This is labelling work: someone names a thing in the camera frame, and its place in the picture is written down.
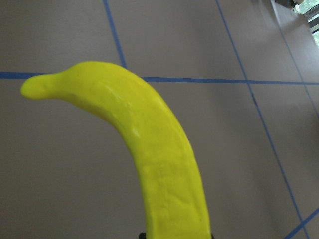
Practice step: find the yellow banana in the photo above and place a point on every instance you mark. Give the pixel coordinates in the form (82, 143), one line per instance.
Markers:
(172, 190)

